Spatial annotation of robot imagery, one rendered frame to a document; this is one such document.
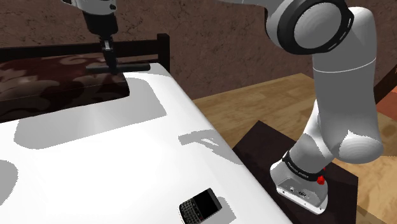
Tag bed with white cover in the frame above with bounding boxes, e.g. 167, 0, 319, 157
0, 32, 294, 224

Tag dark brown patterned pillow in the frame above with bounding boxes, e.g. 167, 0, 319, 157
0, 52, 130, 123

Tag black phone with keypad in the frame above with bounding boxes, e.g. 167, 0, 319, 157
178, 187, 223, 224

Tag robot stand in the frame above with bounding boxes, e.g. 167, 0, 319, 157
232, 120, 359, 224

